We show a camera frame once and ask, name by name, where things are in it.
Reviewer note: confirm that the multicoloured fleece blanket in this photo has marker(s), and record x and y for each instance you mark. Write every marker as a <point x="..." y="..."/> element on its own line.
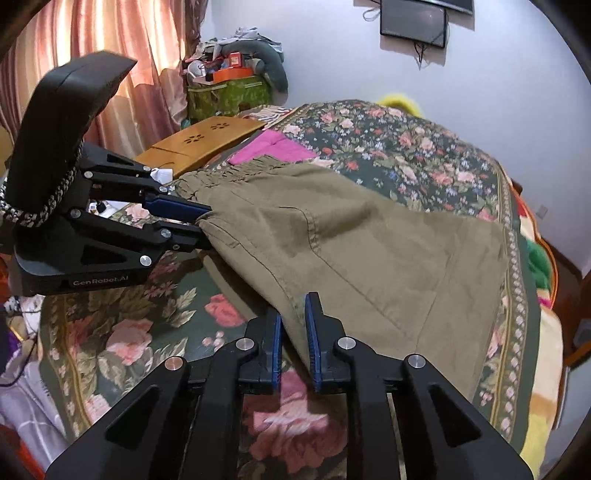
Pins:
<point x="540" y="277"/>

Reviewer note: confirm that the wall-mounted black screen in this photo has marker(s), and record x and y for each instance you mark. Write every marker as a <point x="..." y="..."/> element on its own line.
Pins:
<point x="421" y="18"/>

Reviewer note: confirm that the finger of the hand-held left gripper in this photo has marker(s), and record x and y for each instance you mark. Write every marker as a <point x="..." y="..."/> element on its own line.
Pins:
<point x="184" y="237"/>
<point x="178" y="206"/>

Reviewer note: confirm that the olive green pants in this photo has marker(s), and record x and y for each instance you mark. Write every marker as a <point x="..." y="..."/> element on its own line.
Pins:
<point x="351" y="258"/>

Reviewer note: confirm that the pink curtain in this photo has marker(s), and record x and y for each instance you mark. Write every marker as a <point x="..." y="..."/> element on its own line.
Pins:
<point x="92" y="60"/>

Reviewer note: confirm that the pink cloth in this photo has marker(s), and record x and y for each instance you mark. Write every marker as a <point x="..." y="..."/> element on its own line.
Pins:
<point x="270" y="146"/>

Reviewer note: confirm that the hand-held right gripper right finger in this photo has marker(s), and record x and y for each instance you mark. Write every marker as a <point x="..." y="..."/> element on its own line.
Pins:
<point x="312" y="341"/>

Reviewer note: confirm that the wooden folding table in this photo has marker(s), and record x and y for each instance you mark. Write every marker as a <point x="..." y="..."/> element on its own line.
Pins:
<point x="196" y="141"/>

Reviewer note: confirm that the orange box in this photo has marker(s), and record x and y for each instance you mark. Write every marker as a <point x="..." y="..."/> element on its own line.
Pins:
<point x="226" y="74"/>

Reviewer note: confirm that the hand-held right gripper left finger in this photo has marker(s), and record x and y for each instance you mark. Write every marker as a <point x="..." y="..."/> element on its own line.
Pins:
<point x="276" y="347"/>

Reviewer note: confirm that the floral bed blanket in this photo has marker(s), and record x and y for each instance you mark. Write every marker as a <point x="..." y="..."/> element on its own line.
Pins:
<point x="406" y="152"/>

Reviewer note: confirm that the yellow fluffy cushion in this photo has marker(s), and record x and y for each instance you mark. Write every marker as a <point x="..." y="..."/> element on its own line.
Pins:
<point x="398" y="102"/>

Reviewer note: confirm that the green storage box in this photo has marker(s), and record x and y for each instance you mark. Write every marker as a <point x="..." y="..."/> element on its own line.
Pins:
<point x="228" y="98"/>

